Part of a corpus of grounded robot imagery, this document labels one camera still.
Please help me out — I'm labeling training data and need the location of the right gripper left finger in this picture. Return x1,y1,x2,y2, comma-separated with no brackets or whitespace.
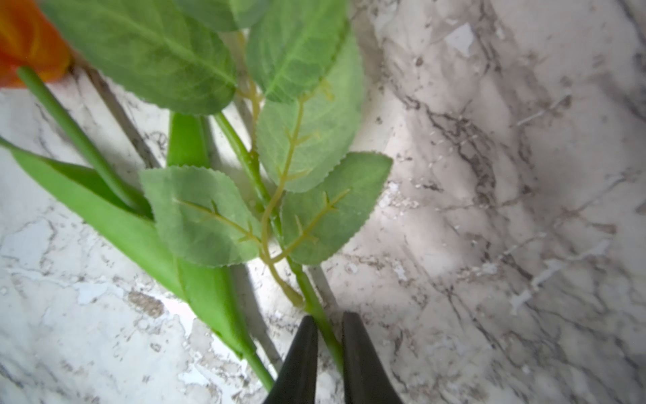
263,316,318,404

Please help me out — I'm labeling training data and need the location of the orange ranunculus flower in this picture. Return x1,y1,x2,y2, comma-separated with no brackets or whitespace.
41,1,392,369

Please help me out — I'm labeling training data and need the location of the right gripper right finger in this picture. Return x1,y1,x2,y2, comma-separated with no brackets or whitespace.
343,311,403,404

